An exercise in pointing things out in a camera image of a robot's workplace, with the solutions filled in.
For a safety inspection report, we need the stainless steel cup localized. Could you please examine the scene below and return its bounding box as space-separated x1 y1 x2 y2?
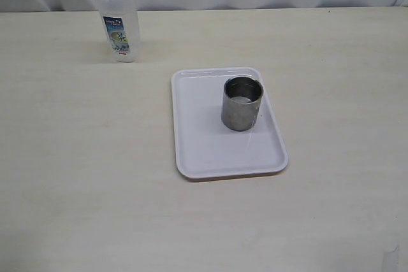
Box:
221 76 264 131

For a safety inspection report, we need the clear plastic pitcher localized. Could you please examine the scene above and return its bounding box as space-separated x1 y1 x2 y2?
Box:
95 0 140 62

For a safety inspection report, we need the white plastic tray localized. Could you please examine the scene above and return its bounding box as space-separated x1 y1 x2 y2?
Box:
171 67 289 180

